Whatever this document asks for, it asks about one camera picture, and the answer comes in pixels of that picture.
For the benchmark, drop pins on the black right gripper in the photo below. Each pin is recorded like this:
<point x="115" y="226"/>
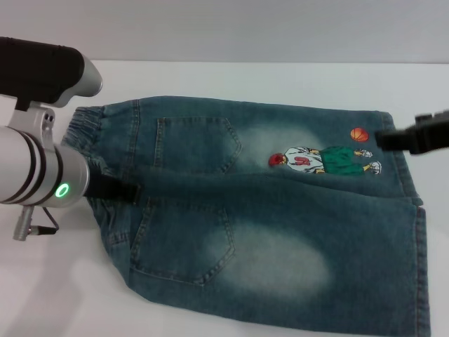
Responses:
<point x="429" y="135"/>

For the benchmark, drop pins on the blue denim shorts with embroidery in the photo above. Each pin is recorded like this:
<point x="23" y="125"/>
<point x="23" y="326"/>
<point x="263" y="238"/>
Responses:
<point x="263" y="228"/>

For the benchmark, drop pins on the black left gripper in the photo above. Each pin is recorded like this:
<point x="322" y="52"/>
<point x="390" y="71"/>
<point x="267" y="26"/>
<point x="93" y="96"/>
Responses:
<point x="103" y="186"/>

